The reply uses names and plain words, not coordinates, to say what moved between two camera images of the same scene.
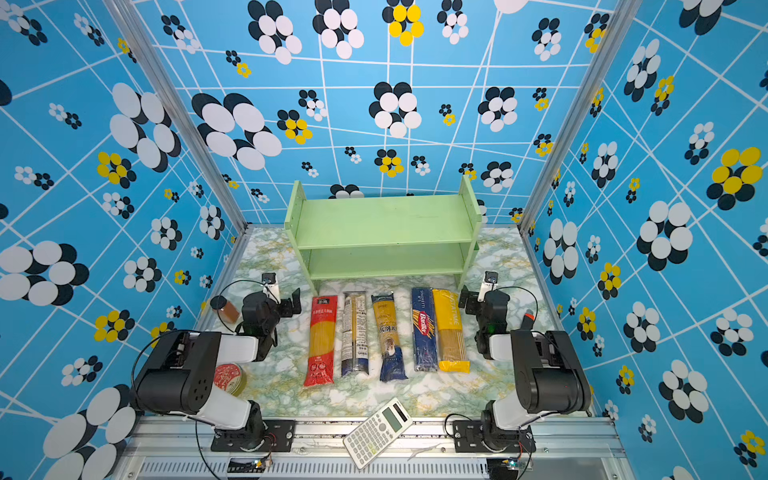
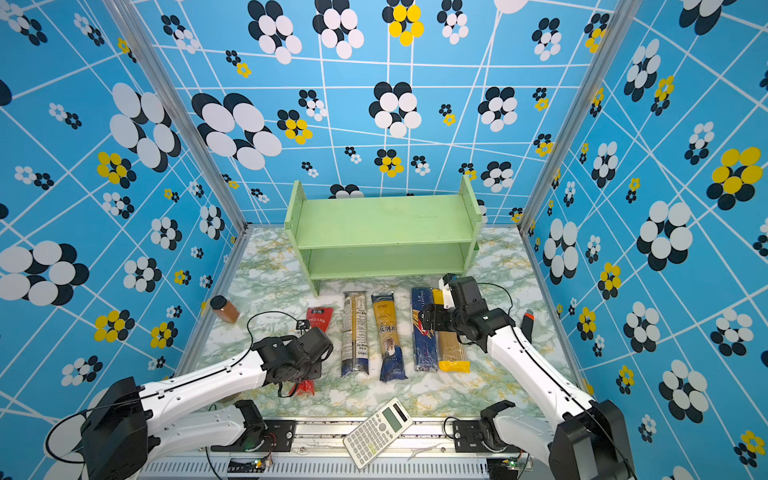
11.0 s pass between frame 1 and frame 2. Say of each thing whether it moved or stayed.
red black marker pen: stayed
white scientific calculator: stayed
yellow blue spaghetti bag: stayed
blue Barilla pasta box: stayed
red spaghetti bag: moved
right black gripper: moved
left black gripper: moved
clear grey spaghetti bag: stayed
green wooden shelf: stayed
